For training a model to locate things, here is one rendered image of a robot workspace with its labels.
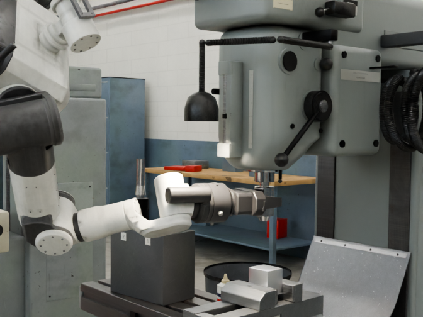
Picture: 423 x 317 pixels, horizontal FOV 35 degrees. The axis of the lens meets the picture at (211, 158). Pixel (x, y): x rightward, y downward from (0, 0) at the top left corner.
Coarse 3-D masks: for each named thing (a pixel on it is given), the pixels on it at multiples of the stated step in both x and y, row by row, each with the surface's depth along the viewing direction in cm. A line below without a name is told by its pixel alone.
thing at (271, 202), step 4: (268, 196) 152; (268, 200) 152; (272, 200) 152; (276, 200) 153; (280, 200) 153; (268, 204) 152; (272, 204) 152; (276, 204) 153; (280, 204) 153; (268, 208) 152
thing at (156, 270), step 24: (120, 240) 185; (144, 240) 178; (168, 240) 174; (192, 240) 181; (120, 264) 185; (144, 264) 178; (168, 264) 174; (192, 264) 181; (120, 288) 185; (144, 288) 178; (168, 288) 175; (192, 288) 181
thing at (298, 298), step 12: (288, 288) 153; (300, 288) 154; (288, 300) 154; (300, 300) 154; (312, 300) 158; (192, 312) 144; (204, 312) 145; (216, 312) 147; (228, 312) 144; (240, 312) 144; (252, 312) 144; (264, 312) 147; (276, 312) 149; (288, 312) 152; (300, 312) 155; (312, 312) 158
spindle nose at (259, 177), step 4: (256, 172) 153; (260, 172) 152; (264, 172) 152; (272, 172) 153; (256, 176) 153; (260, 176) 152; (264, 176) 152; (268, 176) 152; (272, 176) 153; (256, 180) 153; (260, 180) 152; (264, 180) 152; (268, 180) 152; (272, 180) 153
